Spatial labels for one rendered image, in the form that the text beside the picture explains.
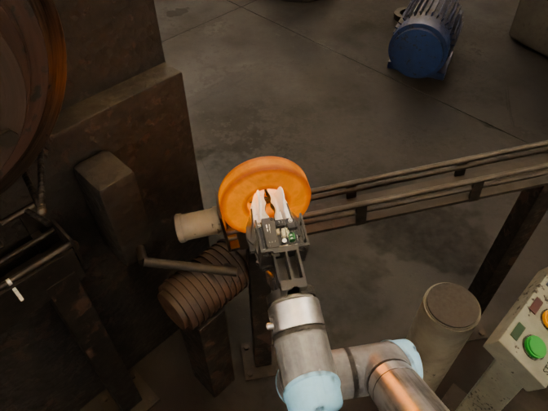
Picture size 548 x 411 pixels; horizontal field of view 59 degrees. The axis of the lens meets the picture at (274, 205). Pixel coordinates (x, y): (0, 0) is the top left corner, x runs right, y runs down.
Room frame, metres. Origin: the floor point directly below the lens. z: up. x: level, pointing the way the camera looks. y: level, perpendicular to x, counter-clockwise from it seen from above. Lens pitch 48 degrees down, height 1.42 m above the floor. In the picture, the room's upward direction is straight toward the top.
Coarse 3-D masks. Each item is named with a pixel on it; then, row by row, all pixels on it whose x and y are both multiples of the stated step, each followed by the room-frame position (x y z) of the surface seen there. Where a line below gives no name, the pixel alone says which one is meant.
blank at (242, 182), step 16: (256, 160) 0.57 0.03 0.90; (272, 160) 0.57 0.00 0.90; (288, 160) 0.58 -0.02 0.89; (240, 176) 0.54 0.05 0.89; (256, 176) 0.55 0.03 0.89; (272, 176) 0.55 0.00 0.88; (288, 176) 0.56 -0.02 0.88; (304, 176) 0.57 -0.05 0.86; (224, 192) 0.54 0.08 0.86; (240, 192) 0.54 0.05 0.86; (288, 192) 0.55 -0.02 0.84; (304, 192) 0.56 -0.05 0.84; (224, 208) 0.53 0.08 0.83; (240, 208) 0.54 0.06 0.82; (304, 208) 0.56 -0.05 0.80; (240, 224) 0.53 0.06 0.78
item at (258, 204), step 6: (258, 192) 0.51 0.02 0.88; (264, 192) 0.55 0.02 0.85; (258, 198) 0.51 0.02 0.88; (252, 204) 0.53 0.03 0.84; (258, 204) 0.50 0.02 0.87; (264, 204) 0.53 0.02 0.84; (258, 210) 0.50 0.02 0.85; (264, 210) 0.52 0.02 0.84; (258, 216) 0.50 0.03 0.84; (264, 216) 0.51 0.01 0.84; (258, 222) 0.50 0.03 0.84
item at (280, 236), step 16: (256, 224) 0.45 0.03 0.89; (272, 224) 0.45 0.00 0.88; (288, 224) 0.45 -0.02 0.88; (272, 240) 0.43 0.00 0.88; (288, 240) 0.44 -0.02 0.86; (304, 240) 0.43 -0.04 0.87; (256, 256) 0.45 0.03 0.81; (272, 256) 0.41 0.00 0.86; (288, 256) 0.40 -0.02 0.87; (304, 256) 0.43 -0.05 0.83; (272, 272) 0.42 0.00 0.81; (288, 272) 0.39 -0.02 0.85; (288, 288) 0.36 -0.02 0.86; (304, 288) 0.36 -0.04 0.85
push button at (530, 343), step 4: (532, 336) 0.41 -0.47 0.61; (536, 336) 0.42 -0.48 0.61; (528, 340) 0.41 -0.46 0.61; (532, 340) 0.41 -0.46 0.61; (536, 340) 0.41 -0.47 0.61; (540, 340) 0.41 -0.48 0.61; (524, 344) 0.40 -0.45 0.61; (528, 344) 0.40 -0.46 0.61; (532, 344) 0.40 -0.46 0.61; (536, 344) 0.40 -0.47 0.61; (540, 344) 0.40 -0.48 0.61; (544, 344) 0.40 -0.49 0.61; (528, 348) 0.39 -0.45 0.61; (532, 348) 0.39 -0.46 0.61; (536, 348) 0.39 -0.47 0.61; (540, 348) 0.39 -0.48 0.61; (544, 348) 0.39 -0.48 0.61; (528, 352) 0.39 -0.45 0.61; (532, 352) 0.39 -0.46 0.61; (536, 352) 0.38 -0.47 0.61; (540, 352) 0.39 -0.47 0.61; (544, 352) 0.39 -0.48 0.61; (532, 356) 0.38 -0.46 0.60; (536, 356) 0.38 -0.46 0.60; (540, 356) 0.38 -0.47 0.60
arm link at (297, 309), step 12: (276, 300) 0.36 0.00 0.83; (288, 300) 0.35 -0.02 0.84; (300, 300) 0.35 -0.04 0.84; (312, 300) 0.35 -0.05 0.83; (276, 312) 0.34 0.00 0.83; (288, 312) 0.33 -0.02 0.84; (300, 312) 0.33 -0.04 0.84; (312, 312) 0.34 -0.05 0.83; (276, 324) 0.32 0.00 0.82; (288, 324) 0.32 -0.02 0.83; (300, 324) 0.32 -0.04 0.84; (324, 324) 0.33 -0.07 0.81
